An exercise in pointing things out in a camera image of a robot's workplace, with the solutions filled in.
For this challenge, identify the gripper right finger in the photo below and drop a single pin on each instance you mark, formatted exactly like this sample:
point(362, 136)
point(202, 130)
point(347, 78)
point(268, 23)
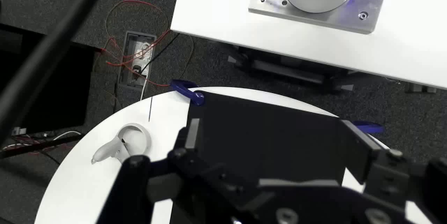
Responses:
point(387, 171)

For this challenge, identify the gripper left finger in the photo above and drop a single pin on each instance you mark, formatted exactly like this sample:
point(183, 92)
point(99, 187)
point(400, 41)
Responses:
point(134, 182)

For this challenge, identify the white hand controller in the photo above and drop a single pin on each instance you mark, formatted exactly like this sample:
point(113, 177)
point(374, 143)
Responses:
point(134, 143)

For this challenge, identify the blue clamp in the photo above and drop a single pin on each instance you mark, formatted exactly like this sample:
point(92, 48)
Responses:
point(187, 91)
point(368, 127)

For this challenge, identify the black box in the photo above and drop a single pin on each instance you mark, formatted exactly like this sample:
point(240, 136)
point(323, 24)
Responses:
point(59, 91)

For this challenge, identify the floor socket box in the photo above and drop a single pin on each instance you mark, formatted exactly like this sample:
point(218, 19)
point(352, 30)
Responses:
point(131, 60)

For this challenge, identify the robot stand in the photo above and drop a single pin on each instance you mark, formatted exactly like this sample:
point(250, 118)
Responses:
point(223, 14)

